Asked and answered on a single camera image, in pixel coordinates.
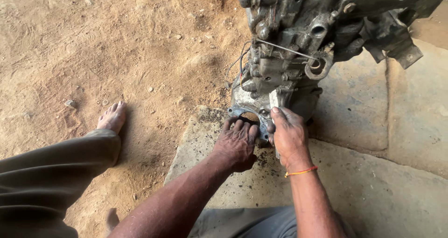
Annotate person's right hand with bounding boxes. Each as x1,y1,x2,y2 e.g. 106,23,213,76
267,107,318,174

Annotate person's left hand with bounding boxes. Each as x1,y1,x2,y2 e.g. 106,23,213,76
213,117,260,173

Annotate metal scraper tool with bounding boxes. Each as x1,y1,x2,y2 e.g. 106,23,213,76
268,89,281,159

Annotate greasy grey metal gearbox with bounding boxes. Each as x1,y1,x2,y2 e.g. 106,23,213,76
227,0,444,149

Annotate person's right leg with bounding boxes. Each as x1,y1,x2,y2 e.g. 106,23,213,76
188,206,355,238

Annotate person's leg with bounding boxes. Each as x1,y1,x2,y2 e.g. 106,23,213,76
188,206,355,238
0,128,122,238

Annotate person's left foot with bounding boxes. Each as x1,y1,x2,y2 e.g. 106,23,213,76
97,101,127,135

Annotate person's left leg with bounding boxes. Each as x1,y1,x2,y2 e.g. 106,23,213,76
0,128,122,238

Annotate red orange thread bracelet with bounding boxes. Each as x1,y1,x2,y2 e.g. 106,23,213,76
284,166,319,178

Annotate thin black cables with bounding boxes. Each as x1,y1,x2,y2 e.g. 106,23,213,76
225,41,252,89

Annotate thin grey metal wire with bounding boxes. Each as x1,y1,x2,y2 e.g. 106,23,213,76
255,39,318,61

